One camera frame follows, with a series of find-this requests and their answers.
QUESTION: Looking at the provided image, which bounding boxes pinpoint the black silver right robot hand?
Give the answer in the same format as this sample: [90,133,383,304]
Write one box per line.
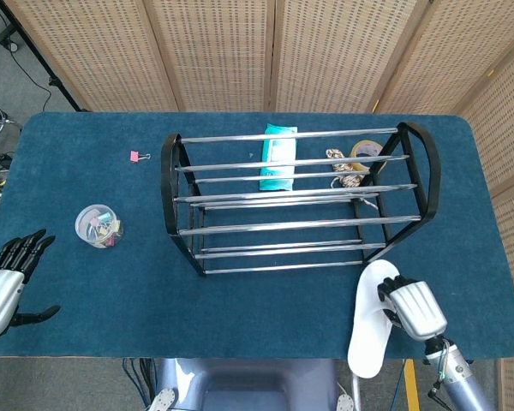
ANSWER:
[376,276,449,342]

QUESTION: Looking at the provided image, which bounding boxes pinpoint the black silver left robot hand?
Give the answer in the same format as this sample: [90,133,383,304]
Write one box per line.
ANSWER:
[0,229,62,340]

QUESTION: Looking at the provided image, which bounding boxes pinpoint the white slipper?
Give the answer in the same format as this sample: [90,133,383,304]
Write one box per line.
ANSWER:
[347,259,402,379]

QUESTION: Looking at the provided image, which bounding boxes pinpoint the black chrome shoe rack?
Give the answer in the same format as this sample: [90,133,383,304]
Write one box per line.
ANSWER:
[160,122,442,277]

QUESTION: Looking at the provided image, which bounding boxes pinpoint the chrome table leg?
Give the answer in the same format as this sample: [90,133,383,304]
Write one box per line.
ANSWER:
[350,372,364,411]

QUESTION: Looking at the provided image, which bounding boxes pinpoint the blue carpet table cover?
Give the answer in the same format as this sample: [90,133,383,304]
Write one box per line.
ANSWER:
[0,111,514,359]

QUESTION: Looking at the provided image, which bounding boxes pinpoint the clear jar of binder clips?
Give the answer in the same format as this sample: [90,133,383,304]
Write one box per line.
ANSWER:
[75,204,124,249]

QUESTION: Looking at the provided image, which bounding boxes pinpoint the yellowish tape roll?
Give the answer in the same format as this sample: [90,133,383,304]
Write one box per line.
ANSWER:
[349,139,389,175]

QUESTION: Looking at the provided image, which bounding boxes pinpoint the lavender robot torso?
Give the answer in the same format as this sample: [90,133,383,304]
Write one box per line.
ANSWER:
[147,358,356,411]

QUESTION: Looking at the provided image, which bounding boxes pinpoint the teal wet wipes pack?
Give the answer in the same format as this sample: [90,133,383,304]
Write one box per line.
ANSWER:
[259,123,300,193]

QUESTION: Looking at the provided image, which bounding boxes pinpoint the black stand pole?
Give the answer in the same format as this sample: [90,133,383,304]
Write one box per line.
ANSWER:
[0,0,91,113]

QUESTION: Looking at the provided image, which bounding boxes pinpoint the woven folding screen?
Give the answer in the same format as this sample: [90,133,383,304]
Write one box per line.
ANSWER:
[2,0,514,411]

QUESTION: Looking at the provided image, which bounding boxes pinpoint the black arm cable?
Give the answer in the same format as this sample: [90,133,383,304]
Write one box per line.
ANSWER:
[427,383,455,411]

